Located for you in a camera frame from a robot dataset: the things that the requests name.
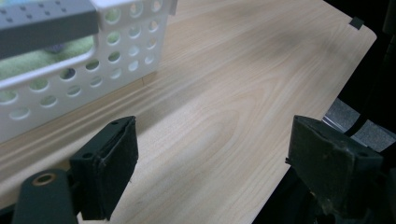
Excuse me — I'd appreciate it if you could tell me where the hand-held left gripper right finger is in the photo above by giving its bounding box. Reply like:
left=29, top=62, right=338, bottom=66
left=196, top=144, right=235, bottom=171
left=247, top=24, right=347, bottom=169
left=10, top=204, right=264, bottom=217
left=285, top=115, right=385, bottom=218

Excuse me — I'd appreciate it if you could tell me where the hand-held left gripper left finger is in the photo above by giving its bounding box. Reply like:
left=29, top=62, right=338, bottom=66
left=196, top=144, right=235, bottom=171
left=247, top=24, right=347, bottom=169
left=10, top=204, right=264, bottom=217
left=69, top=115, right=139, bottom=222

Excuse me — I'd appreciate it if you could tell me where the white perforated plastic basket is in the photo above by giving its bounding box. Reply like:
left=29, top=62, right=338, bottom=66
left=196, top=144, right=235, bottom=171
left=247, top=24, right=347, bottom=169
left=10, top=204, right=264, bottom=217
left=0, top=0, right=178, bottom=144

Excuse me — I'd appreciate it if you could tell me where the green fuzzy sock face print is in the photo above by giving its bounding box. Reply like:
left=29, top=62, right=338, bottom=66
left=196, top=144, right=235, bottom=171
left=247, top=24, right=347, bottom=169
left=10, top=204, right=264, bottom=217
left=0, top=35, right=94, bottom=94

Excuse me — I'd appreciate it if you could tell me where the grey tape strip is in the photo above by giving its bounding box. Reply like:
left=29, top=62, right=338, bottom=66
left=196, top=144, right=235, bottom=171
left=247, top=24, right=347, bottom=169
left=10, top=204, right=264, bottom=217
left=348, top=17, right=365, bottom=31

